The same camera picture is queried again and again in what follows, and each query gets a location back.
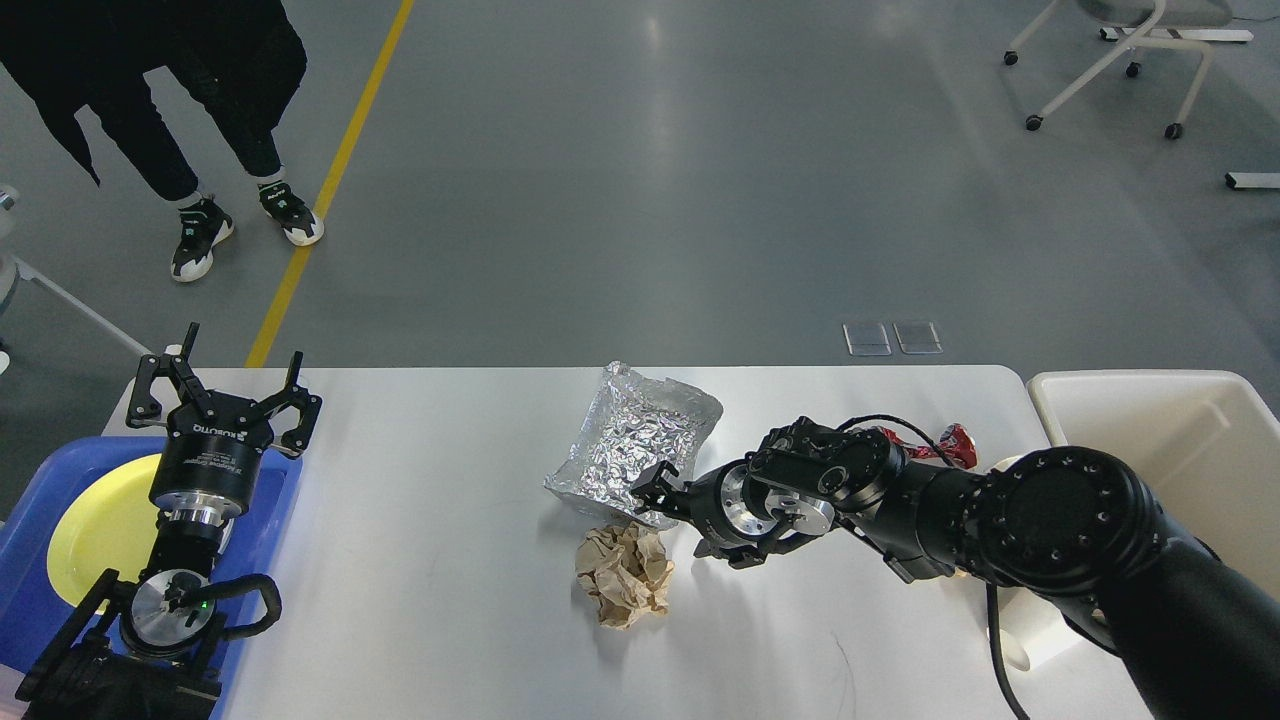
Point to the cream plastic bin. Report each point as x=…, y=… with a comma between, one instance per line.
x=1205, y=442

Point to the yellow-green plastic plate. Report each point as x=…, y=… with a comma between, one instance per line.
x=113, y=524

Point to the white chair leg left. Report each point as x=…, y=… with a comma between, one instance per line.
x=15, y=270

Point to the white paper cup lying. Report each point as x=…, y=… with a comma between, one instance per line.
x=1032, y=631

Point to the foil tray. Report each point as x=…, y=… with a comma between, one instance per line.
x=633, y=422

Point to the crumpled brown paper ball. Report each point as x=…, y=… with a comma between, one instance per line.
x=626, y=571

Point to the person in black coat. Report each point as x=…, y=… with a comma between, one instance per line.
x=241, y=61

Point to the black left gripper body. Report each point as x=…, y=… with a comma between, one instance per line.
x=215, y=459

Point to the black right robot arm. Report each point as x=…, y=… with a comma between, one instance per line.
x=1073, y=525

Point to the floor outlet plates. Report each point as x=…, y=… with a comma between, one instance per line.
x=879, y=339

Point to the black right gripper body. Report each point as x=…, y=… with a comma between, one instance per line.
x=733, y=507

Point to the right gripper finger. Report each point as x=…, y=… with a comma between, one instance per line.
x=658, y=489
x=752, y=554

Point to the crushed red soda can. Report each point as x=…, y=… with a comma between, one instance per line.
x=955, y=444

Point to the white bar on floor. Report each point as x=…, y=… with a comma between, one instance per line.
x=1240, y=181

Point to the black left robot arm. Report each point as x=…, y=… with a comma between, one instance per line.
x=143, y=648

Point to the white office chair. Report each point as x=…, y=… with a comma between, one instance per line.
x=1131, y=28

